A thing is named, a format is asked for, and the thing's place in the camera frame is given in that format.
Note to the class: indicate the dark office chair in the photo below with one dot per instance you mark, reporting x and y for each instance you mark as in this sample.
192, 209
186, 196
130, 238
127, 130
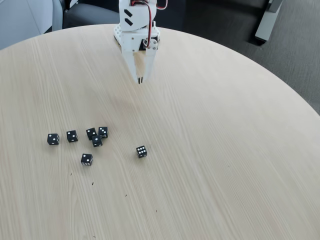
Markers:
90, 15

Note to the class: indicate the grey desk leg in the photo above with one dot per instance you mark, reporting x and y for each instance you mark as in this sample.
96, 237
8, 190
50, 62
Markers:
266, 23

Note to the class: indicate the black die showing two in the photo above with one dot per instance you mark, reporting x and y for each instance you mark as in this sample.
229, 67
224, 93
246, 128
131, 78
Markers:
86, 159
53, 139

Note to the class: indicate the dark upholstered bench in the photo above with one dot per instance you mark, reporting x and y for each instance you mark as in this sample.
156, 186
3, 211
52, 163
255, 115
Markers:
220, 20

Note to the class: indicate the black die showing six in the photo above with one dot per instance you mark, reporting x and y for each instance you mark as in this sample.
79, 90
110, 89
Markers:
141, 151

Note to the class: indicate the black die showing one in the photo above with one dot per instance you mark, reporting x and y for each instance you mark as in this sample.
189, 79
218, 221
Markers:
96, 141

